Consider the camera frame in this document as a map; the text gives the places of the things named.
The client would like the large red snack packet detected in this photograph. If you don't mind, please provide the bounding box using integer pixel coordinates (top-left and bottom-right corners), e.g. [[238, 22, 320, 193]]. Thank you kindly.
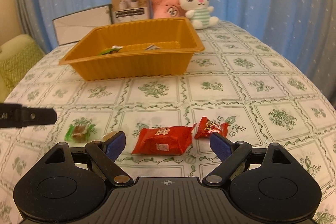
[[131, 124, 196, 156]]

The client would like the green wrapped brown candy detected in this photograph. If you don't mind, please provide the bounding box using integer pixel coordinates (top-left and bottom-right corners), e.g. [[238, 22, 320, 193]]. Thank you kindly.
[[64, 124, 97, 143]]

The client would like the small red candy packet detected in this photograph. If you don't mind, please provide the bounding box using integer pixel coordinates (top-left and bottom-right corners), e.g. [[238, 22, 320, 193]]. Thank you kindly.
[[194, 117, 229, 139]]

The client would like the green chevron cushion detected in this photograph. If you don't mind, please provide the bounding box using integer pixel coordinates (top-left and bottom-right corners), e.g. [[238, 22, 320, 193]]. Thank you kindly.
[[1, 42, 45, 93]]

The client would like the yellow-green sofa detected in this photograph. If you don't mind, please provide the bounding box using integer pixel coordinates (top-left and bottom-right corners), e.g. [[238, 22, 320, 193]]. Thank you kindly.
[[1, 34, 35, 102]]

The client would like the green floral tablecloth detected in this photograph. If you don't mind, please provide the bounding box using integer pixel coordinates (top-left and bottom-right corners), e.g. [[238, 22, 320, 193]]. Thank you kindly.
[[1, 22, 335, 223]]

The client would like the silver green snack bag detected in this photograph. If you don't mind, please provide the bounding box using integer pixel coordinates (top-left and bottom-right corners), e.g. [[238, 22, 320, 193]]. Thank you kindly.
[[99, 45, 123, 55]]

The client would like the white flat cardboard box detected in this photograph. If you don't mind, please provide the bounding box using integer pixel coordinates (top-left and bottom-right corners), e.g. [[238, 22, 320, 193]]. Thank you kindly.
[[52, 5, 112, 46]]

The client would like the small clear wrapped snack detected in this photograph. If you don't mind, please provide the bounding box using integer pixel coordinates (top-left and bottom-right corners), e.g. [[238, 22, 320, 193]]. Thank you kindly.
[[145, 44, 161, 51]]

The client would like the orange plastic tray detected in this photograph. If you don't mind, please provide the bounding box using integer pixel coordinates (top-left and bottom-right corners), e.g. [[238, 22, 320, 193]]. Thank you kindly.
[[59, 17, 205, 81]]

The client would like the brown product box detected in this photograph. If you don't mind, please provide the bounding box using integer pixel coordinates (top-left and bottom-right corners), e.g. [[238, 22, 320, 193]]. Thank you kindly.
[[111, 0, 151, 23]]

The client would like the white bunny plush toy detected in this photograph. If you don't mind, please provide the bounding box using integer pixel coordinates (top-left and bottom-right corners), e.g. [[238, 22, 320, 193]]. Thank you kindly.
[[179, 0, 219, 30]]

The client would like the pink star plush toy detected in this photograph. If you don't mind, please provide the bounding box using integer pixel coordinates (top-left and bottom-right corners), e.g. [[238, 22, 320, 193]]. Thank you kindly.
[[150, 0, 186, 18]]

